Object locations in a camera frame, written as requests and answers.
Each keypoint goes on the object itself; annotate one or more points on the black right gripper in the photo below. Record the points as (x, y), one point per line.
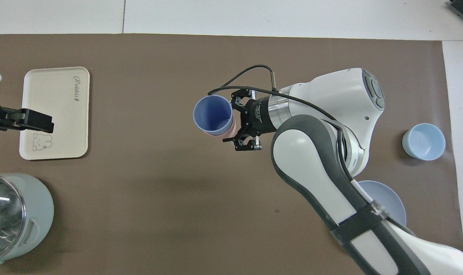
(259, 116)

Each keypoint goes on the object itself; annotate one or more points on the pink plastic cup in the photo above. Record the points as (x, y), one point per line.
(230, 130)

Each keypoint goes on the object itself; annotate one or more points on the blue plastic cup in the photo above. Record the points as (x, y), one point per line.
(212, 114)

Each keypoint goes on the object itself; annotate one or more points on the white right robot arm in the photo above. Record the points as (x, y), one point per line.
(331, 99)

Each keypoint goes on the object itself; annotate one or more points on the cream rabbit print tray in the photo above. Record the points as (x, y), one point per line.
(59, 95)

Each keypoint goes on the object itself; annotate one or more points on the pale green cooking pot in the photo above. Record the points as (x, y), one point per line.
(38, 214)

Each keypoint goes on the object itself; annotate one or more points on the glass pot lid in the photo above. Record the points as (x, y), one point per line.
(2, 217)

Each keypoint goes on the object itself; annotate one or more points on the brown table mat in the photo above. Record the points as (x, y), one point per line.
(140, 191)

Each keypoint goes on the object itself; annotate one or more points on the periwinkle blue plate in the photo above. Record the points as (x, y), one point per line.
(388, 202)

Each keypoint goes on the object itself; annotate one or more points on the light blue bowl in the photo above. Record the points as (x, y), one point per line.
(424, 141)

